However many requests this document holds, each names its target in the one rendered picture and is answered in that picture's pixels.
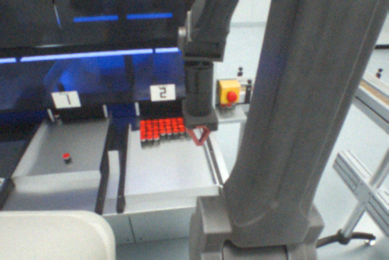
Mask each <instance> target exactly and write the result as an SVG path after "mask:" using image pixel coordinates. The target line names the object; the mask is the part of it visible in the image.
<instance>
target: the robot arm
mask: <svg viewBox="0 0 389 260"><path fill-rule="evenodd" d="M238 2H239V0H196V1H195V2H194V3H193V5H192V7H191V11H188V12H187V19H186V23H185V26H182V27H178V33H177V42H176V45H177V49H178V51H180V52H179V53H180V57H181V60H182V63H183V70H184V72H185V99H183V100H182V111H183V122H184V127H185V130H186V131H187V132H188V134H189V135H190V137H191V139H193V141H194V143H195V145H196V146H202V145H203V143H204V142H205V140H206V139H207V137H208V136H209V135H210V134H211V132H212V131H217V130H218V125H219V122H218V119H217V116H216V113H215V110H214V108H213V70H214V63H213V62H224V52H225V47H226V39H227V37H228V35H229V33H230V32H231V19H232V16H233V13H234V12H235V10H236V8H237V6H238ZM270 2H271V3H270V9H269V12H268V15H267V23H266V27H265V32H264V36H263V44H262V47H261V51H260V56H259V59H258V68H257V72H256V77H255V81H254V86H253V90H252V94H251V102H250V105H249V112H248V114H247V121H246V124H245V130H244V133H243V137H242V141H241V144H240V151H239V153H238V157H237V159H236V161H235V164H234V166H233V168H232V171H231V173H230V175H229V177H228V179H226V181H225V182H224V185H223V188H222V194H221V195H205V196H197V204H196V210H195V213H192V214H191V216H190V224H189V237H188V249H189V260H317V258H318V257H317V250H316V246H315V244H316V242H317V240H318V238H319V237H320V235H321V233H322V231H323V230H324V228H325V224H324V221H323V219H322V216H321V214H320V212H319V210H317V207H316V205H315V203H313V200H314V197H315V194H316V191H317V187H318V185H319V183H320V179H321V178H322V175H323V173H324V169H325V167H326V165H327V163H328V161H329V158H330V156H331V153H332V151H333V148H334V146H335V145H336V142H337V140H338V136H339V135H340V132H341V130H342V127H343V126H344V122H345V120H346V117H347V116H348V113H349V109H350V108H351V105H352V103H353V100H354V97H355V96H356V93H357V90H358V87H359V85H360V84H361V80H362V78H363V76H364V74H365V71H366V68H367V66H368V63H369V61H370V59H371V57H372V52H373V51H374V47H375V46H376V43H377V41H378V38H379V36H380V34H381V29H382V28H383V26H384V25H383V24H384V23H385V21H386V19H387V15H388V13H389V0H270ZM200 128H203V131H202V133H201V137H200V139H198V138H197V136H196V134H195V131H194V129H200Z"/></svg>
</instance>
